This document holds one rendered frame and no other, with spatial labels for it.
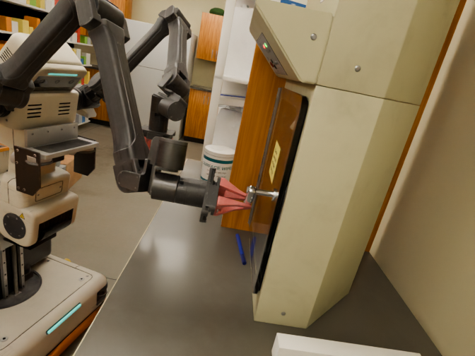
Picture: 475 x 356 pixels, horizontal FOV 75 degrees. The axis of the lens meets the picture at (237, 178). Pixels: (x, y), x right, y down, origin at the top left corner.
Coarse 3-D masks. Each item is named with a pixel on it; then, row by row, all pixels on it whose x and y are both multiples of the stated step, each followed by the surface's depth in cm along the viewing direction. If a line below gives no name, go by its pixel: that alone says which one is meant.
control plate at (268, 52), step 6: (258, 42) 69; (264, 48) 64; (270, 48) 56; (264, 54) 72; (270, 54) 62; (270, 60) 68; (276, 60) 58; (276, 66) 64; (282, 66) 56; (276, 72) 70; (282, 72) 61
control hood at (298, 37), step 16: (256, 0) 44; (256, 16) 50; (272, 16) 44; (288, 16) 44; (304, 16) 44; (320, 16) 44; (256, 32) 63; (272, 32) 45; (288, 32) 45; (304, 32) 45; (320, 32) 45; (272, 48) 54; (288, 48) 46; (304, 48) 46; (320, 48) 46; (288, 64) 48; (304, 64) 47; (320, 64) 47; (304, 80) 47
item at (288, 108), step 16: (288, 96) 63; (304, 96) 50; (288, 112) 60; (304, 112) 50; (272, 128) 79; (288, 128) 57; (272, 144) 73; (288, 144) 54; (288, 160) 52; (256, 208) 81; (272, 208) 58; (256, 224) 76; (272, 224) 57; (256, 240) 71; (256, 256) 67; (256, 272) 63; (256, 288) 61
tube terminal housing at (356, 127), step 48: (336, 0) 45; (384, 0) 44; (432, 0) 47; (336, 48) 46; (384, 48) 46; (432, 48) 55; (336, 96) 48; (384, 96) 48; (336, 144) 51; (384, 144) 56; (288, 192) 54; (336, 192) 54; (384, 192) 67; (288, 240) 57; (336, 240) 57; (288, 288) 60; (336, 288) 69
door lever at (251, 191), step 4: (248, 188) 59; (252, 188) 59; (256, 188) 59; (248, 192) 59; (252, 192) 58; (256, 192) 59; (260, 192) 59; (264, 192) 59; (268, 192) 59; (272, 192) 59; (248, 196) 60; (252, 196) 60; (272, 196) 59; (244, 200) 64; (248, 200) 62; (252, 200) 62; (272, 200) 59; (248, 204) 64
